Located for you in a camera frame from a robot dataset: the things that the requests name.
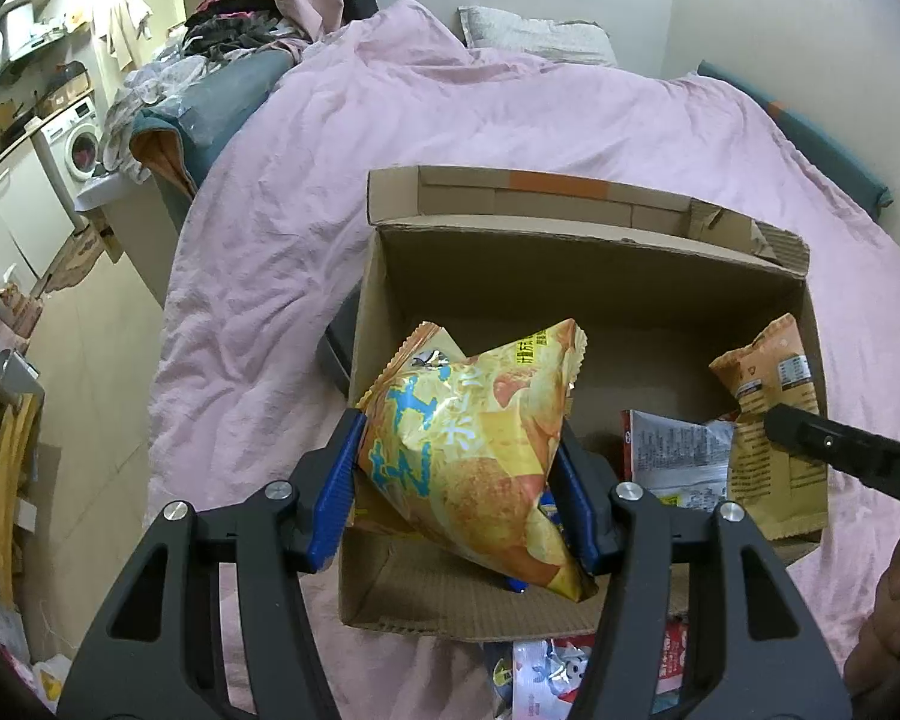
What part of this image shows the white wall shelf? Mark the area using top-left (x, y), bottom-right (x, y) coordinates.
top-left (0, 4), bottom-right (95, 65)

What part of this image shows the pink blanket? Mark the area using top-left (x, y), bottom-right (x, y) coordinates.
top-left (146, 0), bottom-right (900, 720)

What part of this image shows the white washing machine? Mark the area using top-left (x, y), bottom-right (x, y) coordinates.
top-left (34, 94), bottom-right (110, 200)

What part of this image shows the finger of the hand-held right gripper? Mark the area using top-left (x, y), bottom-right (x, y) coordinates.
top-left (763, 403), bottom-right (882, 488)

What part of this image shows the beige hanging cloth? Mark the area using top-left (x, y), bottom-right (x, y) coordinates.
top-left (94, 0), bottom-right (155, 68)

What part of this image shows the orange snack packet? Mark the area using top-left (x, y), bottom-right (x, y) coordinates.
top-left (709, 313), bottom-right (830, 541)

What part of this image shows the white red snack packet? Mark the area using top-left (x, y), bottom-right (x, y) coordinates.
top-left (619, 409), bottom-right (736, 515)

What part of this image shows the white patterned cloth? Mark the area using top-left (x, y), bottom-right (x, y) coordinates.
top-left (105, 60), bottom-right (196, 181)

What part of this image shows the grey pillow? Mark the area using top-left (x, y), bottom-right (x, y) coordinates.
top-left (457, 6), bottom-right (616, 67)

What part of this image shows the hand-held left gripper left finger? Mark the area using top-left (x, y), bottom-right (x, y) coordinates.
top-left (56, 409), bottom-right (368, 720)

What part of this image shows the wooden rack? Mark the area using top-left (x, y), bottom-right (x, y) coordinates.
top-left (0, 349), bottom-right (46, 601)

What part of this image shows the brown cardboard box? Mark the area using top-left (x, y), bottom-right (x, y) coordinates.
top-left (337, 165), bottom-right (830, 642)

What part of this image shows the teal bolster cushion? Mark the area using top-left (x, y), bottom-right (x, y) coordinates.
top-left (694, 60), bottom-right (893, 222)

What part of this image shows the pink cartoon snack packet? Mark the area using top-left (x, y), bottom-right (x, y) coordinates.
top-left (487, 634), bottom-right (601, 720)

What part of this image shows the pile of dark clothes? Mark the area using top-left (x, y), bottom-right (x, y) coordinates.
top-left (184, 0), bottom-right (308, 61)

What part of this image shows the person's right hand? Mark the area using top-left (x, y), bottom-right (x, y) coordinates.
top-left (844, 521), bottom-right (900, 698)

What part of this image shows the white cabinet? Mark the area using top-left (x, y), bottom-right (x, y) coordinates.
top-left (0, 139), bottom-right (76, 278)

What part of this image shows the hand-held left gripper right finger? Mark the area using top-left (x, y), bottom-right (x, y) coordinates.
top-left (551, 439), bottom-right (856, 720)

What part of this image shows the yellow potato chip bag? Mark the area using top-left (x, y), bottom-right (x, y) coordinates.
top-left (352, 317), bottom-right (590, 605)

